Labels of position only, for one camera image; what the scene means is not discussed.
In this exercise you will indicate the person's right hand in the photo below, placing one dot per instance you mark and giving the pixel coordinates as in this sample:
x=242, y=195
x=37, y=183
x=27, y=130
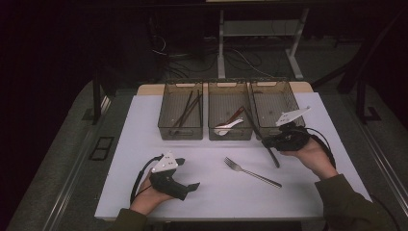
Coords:
x=316, y=159

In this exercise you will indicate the smoky clear plastic bin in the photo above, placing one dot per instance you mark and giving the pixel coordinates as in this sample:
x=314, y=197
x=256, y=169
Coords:
x=170, y=109
x=224, y=102
x=272, y=102

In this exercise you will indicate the white ceramic spoon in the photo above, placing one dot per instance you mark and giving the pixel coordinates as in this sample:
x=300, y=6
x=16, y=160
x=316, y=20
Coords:
x=223, y=130

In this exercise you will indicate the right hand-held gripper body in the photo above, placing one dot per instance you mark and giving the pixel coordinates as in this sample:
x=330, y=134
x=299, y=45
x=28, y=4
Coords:
x=293, y=139

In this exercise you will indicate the dark slanted stand leg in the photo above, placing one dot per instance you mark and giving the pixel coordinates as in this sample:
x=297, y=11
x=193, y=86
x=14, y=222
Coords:
x=325, y=79

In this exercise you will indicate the black metal stand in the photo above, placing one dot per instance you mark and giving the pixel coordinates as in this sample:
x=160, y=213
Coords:
x=361, y=99

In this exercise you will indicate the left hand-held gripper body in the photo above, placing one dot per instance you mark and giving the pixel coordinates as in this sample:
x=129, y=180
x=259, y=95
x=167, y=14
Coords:
x=165, y=183

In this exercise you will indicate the metal rail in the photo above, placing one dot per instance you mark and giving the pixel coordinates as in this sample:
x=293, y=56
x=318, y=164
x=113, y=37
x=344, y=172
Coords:
x=69, y=189
x=385, y=173

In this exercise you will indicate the brown wooden spoon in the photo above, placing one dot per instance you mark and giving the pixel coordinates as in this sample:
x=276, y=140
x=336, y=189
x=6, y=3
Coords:
x=234, y=116

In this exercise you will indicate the person's left hand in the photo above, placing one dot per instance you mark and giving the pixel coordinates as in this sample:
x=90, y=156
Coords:
x=144, y=200

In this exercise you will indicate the white metal stand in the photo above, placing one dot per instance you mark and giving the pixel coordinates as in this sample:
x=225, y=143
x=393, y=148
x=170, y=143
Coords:
x=220, y=48

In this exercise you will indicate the metal fork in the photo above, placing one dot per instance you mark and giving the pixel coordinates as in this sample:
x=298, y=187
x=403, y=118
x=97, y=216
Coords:
x=231, y=163

